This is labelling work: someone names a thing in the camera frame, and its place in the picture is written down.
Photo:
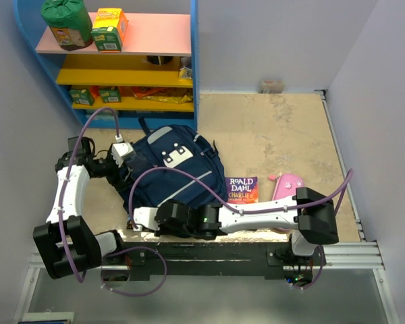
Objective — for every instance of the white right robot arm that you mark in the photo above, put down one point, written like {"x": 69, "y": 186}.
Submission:
{"x": 309, "y": 214}

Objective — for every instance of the green chips canister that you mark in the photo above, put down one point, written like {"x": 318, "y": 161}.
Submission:
{"x": 69, "y": 22}

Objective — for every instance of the green box left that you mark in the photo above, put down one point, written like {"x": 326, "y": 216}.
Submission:
{"x": 82, "y": 96}

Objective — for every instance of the green box right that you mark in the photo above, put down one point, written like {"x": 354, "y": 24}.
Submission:
{"x": 111, "y": 94}

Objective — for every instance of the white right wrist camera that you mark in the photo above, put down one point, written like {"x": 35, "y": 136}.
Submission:
{"x": 144, "y": 219}

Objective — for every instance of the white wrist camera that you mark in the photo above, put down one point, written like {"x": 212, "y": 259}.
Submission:
{"x": 121, "y": 150}
{"x": 144, "y": 219}

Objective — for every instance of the blue shelf unit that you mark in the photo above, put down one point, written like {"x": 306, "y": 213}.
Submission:
{"x": 150, "y": 57}

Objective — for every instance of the yellow green carton box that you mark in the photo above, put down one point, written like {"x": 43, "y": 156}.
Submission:
{"x": 109, "y": 29}

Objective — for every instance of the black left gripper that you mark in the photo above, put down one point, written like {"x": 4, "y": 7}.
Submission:
{"x": 119, "y": 182}

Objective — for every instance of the pink pencil case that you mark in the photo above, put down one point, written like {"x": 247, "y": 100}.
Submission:
{"x": 285, "y": 185}

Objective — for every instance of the navy blue backpack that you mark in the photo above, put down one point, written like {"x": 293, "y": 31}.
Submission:
{"x": 161, "y": 157}

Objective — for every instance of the aluminium rail frame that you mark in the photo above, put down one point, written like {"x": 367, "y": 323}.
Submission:
{"x": 258, "y": 134}

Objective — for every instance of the small brown box at wall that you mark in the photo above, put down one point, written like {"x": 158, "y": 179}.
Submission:
{"x": 271, "y": 86}

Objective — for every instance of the Roald Dahl Charlie book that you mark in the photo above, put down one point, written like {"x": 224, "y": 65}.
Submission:
{"x": 242, "y": 190}

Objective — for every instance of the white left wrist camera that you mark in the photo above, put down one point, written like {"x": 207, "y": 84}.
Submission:
{"x": 121, "y": 150}

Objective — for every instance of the orange yellow snack packets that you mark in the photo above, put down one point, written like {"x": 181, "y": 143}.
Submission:
{"x": 158, "y": 94}

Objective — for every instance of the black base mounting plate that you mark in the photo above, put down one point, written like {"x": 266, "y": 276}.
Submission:
{"x": 258, "y": 259}

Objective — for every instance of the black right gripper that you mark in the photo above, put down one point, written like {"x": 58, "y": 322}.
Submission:
{"x": 163, "y": 231}

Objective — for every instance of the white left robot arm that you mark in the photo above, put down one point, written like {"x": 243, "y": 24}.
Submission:
{"x": 65, "y": 243}

